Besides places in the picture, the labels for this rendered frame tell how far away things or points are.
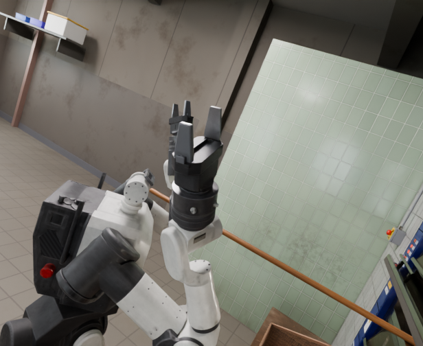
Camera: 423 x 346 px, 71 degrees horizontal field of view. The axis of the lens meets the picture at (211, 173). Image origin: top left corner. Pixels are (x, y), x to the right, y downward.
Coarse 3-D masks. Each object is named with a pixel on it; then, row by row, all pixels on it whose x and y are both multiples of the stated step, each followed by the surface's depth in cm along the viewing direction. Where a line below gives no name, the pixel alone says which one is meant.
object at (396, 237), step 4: (396, 228) 207; (392, 232) 206; (396, 232) 203; (400, 232) 202; (404, 232) 203; (388, 236) 212; (392, 236) 204; (396, 236) 203; (400, 236) 202; (404, 236) 201; (392, 240) 204; (396, 240) 203; (400, 240) 202; (396, 244) 203
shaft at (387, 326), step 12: (156, 192) 178; (240, 240) 156; (276, 264) 148; (300, 276) 143; (324, 288) 139; (336, 300) 137; (348, 300) 136; (360, 312) 133; (384, 324) 129; (408, 336) 125
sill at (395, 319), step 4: (392, 312) 155; (396, 312) 152; (400, 312) 154; (392, 316) 152; (396, 316) 147; (400, 316) 149; (404, 316) 151; (392, 320) 150; (396, 320) 145; (400, 320) 145; (404, 320) 147; (396, 324) 142; (400, 324) 140; (404, 324) 142; (400, 328) 136; (404, 328) 138; (408, 328) 139; (408, 332) 135; (400, 340) 130; (400, 344) 128; (404, 344) 124; (408, 344) 125
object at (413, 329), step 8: (392, 272) 133; (400, 272) 141; (408, 272) 150; (392, 280) 127; (416, 280) 143; (408, 288) 121; (416, 288) 128; (400, 296) 109; (416, 296) 117; (400, 304) 105; (416, 304) 107; (408, 312) 96; (408, 320) 93; (416, 328) 86; (416, 336) 83; (416, 344) 80
